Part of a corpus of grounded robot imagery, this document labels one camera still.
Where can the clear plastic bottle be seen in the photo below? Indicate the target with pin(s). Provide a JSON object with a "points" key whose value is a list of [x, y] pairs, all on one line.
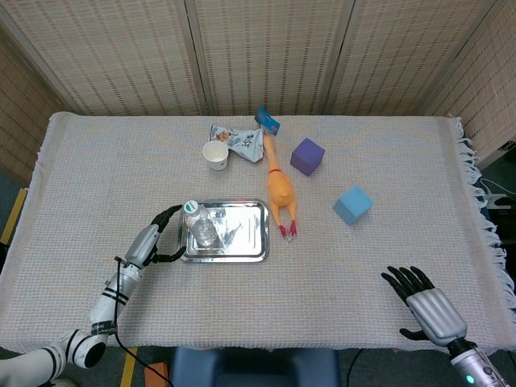
{"points": [[201, 230]]}

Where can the woven bamboo folding screen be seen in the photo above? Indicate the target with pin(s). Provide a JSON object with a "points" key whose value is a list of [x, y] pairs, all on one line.
{"points": [[121, 52]]}

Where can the white paper cup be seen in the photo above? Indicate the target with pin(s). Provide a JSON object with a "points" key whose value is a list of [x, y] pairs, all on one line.
{"points": [[215, 157]]}

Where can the purple foam cube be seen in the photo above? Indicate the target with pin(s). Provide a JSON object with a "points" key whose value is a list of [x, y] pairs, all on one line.
{"points": [[306, 158]]}

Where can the silver snack bag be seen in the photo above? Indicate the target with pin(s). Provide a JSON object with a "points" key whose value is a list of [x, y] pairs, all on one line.
{"points": [[246, 145]]}

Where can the yellow rubber chicken toy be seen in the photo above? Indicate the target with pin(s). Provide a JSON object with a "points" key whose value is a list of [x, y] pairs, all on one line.
{"points": [[281, 193]]}

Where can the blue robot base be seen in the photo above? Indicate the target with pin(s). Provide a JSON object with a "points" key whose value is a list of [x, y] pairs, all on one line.
{"points": [[254, 369]]}

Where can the orange floor object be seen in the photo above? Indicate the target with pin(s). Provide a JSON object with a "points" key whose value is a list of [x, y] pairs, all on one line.
{"points": [[155, 377]]}

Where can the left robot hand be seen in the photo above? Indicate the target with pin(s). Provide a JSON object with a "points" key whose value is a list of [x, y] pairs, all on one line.
{"points": [[143, 244]]}

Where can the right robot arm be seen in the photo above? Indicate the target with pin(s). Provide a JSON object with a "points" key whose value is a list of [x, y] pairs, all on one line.
{"points": [[473, 367]]}

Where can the stainless steel tray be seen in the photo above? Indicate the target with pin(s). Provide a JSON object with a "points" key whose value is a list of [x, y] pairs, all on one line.
{"points": [[242, 238]]}

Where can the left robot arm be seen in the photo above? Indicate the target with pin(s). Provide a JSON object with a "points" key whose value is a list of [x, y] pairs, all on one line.
{"points": [[109, 302]]}

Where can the beige woven tablecloth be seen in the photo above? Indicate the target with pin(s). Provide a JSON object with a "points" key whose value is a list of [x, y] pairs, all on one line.
{"points": [[258, 298]]}

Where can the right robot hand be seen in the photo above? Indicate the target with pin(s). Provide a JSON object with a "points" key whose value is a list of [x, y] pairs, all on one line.
{"points": [[433, 312]]}

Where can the small blue packet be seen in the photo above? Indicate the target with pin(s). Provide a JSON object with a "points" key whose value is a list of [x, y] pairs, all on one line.
{"points": [[268, 121]]}

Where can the light blue foam cube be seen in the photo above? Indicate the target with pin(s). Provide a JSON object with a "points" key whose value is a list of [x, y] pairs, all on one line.
{"points": [[352, 205]]}

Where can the white power strip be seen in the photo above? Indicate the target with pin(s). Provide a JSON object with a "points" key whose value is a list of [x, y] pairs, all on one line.
{"points": [[496, 199]]}

